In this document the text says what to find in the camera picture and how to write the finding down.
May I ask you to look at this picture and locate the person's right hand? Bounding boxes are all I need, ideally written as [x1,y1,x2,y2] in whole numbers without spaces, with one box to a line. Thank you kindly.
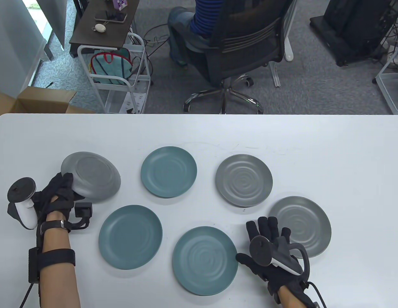
[236,217,307,295]

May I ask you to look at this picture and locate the person's left hand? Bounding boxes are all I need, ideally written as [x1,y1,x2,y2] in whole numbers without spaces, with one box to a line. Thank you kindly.
[31,173,75,222]

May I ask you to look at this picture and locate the grey plate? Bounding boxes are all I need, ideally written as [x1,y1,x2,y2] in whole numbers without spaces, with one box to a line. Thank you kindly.
[269,196,332,259]
[61,151,121,203]
[215,154,273,208]

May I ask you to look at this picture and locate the teal plate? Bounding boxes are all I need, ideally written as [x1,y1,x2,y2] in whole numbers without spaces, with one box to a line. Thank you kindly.
[141,146,197,198]
[172,226,239,296]
[99,205,163,270]

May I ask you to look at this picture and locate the person's left forearm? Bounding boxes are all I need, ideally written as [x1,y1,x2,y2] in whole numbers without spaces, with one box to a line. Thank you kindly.
[39,213,81,308]

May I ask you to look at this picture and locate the black forearm battery box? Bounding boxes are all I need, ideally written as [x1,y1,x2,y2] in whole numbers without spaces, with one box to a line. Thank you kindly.
[28,247,39,283]

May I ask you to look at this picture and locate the grey and white controller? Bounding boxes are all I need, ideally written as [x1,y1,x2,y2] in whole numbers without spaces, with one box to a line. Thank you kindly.
[7,177,39,230]
[249,236,310,283]

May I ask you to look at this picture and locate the cardboard box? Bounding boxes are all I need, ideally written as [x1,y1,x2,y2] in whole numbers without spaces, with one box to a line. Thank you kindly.
[0,86,97,126]

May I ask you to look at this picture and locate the teal bag with red trim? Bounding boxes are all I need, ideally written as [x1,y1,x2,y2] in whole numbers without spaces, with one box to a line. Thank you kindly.
[91,48,133,86]

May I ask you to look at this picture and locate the white metal cart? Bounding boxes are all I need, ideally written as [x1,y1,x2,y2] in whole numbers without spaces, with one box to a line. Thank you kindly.
[77,32,153,114]

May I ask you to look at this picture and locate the dark brown side table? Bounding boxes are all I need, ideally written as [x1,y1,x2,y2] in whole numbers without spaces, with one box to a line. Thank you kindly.
[69,0,140,59]

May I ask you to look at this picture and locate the grey partition panel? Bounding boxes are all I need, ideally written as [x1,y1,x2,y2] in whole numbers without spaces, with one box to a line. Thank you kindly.
[36,0,68,50]

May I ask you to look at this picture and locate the black office chair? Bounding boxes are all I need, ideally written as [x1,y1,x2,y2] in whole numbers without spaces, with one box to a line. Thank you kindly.
[182,0,297,114]

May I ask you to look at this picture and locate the white desk leg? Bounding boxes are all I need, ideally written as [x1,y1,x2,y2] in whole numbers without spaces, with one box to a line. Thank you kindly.
[283,0,298,61]

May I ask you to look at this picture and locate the black equipment case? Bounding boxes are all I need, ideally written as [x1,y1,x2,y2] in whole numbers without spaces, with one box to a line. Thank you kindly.
[310,0,398,67]

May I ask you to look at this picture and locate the black wrist strap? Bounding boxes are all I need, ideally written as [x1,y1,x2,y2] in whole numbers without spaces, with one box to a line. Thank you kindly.
[40,220,72,235]

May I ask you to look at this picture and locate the black forearm strap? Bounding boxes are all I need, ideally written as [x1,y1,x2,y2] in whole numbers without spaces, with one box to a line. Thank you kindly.
[37,250,76,270]

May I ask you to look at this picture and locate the black cable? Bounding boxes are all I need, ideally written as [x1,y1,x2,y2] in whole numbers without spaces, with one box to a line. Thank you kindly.
[307,282,328,308]
[19,282,34,308]

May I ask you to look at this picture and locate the silver metal rail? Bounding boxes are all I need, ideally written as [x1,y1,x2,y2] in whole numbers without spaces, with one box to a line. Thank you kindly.
[270,62,281,88]

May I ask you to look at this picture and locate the black floor cables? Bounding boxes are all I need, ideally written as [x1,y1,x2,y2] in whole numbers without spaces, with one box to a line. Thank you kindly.
[143,23,172,60]

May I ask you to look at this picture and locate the white wire basket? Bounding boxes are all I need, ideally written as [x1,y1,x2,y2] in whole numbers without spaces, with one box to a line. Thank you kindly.
[375,40,398,115]

